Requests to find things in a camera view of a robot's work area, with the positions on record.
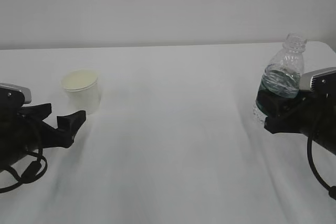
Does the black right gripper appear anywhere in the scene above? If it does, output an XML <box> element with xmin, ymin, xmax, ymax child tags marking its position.
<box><xmin>256</xmin><ymin>90</ymin><xmax>335</xmax><ymax>154</ymax></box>

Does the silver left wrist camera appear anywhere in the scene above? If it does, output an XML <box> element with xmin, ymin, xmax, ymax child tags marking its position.
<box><xmin>1</xmin><ymin>83</ymin><xmax>32</xmax><ymax>105</ymax></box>

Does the white paper cup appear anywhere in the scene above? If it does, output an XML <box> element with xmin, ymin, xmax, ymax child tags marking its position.
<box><xmin>61</xmin><ymin>69</ymin><xmax>100</xmax><ymax>115</ymax></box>

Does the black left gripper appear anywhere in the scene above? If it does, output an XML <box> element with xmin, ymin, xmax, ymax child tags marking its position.
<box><xmin>1</xmin><ymin>100</ymin><xmax>86</xmax><ymax>172</ymax></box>

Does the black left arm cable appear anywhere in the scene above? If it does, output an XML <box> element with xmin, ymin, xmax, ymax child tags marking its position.
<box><xmin>0</xmin><ymin>147</ymin><xmax>49</xmax><ymax>195</ymax></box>

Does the clear green-label water bottle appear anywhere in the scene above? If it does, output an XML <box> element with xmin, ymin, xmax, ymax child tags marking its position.
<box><xmin>253</xmin><ymin>33</ymin><xmax>307</xmax><ymax>124</ymax></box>

